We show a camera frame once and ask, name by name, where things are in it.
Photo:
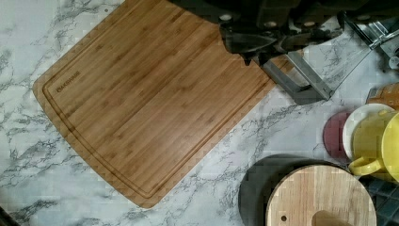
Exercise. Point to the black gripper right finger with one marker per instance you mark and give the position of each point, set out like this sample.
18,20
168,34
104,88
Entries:
293,37

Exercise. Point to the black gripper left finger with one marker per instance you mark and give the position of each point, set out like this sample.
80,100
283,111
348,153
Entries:
251,35

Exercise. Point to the bamboo cutting board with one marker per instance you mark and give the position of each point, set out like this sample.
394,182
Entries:
146,94

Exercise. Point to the yellow mug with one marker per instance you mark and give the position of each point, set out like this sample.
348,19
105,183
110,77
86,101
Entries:
376,146

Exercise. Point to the dark canister with wooden lid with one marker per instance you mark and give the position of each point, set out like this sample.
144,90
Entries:
291,190

